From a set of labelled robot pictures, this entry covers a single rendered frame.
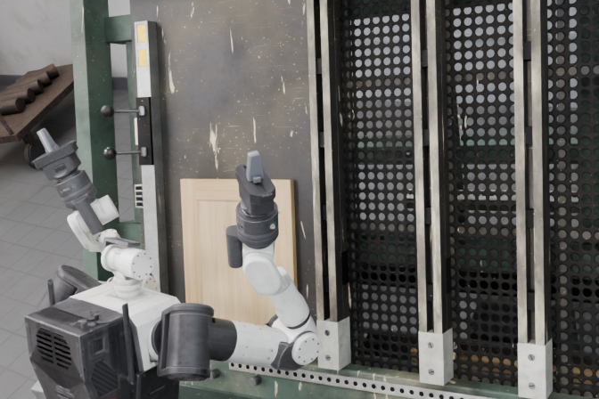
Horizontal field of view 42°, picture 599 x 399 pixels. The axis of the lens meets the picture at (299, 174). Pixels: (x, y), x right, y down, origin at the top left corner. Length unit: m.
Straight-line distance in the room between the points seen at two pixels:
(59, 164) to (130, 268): 0.42
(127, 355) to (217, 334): 0.19
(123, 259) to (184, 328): 0.24
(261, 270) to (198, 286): 0.67
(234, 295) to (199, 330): 0.59
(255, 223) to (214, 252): 0.67
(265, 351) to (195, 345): 0.19
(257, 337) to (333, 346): 0.34
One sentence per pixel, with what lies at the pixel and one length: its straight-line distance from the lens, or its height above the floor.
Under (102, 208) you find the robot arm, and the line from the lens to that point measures 2.07.
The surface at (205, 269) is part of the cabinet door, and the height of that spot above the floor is 1.08.
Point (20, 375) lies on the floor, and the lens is 4.21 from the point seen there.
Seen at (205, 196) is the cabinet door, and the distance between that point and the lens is 2.22.
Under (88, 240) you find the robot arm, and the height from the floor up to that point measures 1.35.
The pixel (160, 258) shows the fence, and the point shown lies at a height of 1.11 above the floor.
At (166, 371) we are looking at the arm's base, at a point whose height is 1.30.
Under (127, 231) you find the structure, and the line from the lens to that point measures 2.50.
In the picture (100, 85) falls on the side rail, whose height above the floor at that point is 1.55.
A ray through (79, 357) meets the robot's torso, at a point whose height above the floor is 1.38.
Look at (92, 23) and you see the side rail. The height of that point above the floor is 1.72.
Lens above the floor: 2.33
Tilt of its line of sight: 29 degrees down
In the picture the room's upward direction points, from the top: 19 degrees counter-clockwise
